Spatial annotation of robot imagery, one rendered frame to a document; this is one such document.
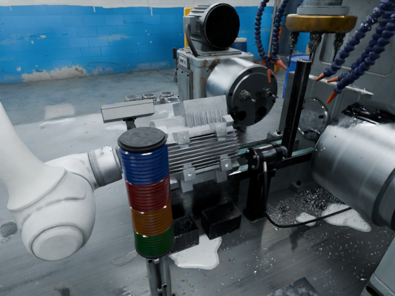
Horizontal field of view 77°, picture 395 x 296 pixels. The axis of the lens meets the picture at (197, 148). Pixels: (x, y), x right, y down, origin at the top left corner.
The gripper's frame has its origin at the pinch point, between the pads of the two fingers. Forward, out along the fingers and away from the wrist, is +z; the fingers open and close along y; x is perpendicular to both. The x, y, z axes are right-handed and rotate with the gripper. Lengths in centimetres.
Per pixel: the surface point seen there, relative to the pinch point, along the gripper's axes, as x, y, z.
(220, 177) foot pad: 9.6, -8.4, 2.8
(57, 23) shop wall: -10, 554, -53
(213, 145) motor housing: -0.1, -7.3, 2.3
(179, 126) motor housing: -4.6, -0.9, -3.5
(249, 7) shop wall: 27, 559, 393
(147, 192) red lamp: -12.9, -30.8, -17.6
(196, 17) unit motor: -22, 61, 31
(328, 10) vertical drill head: -24.5, -3.2, 39.6
